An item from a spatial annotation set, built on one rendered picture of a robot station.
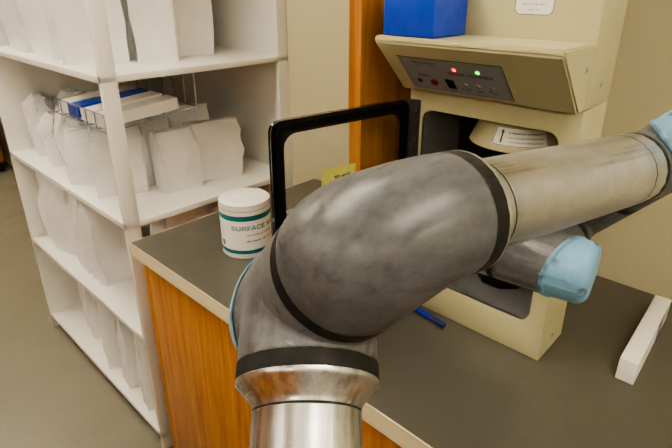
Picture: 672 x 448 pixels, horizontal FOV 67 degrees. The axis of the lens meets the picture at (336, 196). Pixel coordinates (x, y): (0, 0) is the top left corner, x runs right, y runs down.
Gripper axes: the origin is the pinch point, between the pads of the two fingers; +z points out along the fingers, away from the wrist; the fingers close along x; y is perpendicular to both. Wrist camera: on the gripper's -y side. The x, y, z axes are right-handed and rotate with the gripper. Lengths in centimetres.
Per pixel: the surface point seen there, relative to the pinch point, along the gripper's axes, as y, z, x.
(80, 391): -130, 144, 1
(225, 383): -62, 40, 0
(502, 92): 13.3, -14.7, -25.2
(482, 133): 2.8, -9.3, -32.4
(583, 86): 15.3, -26.0, -26.4
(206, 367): -62, 48, -2
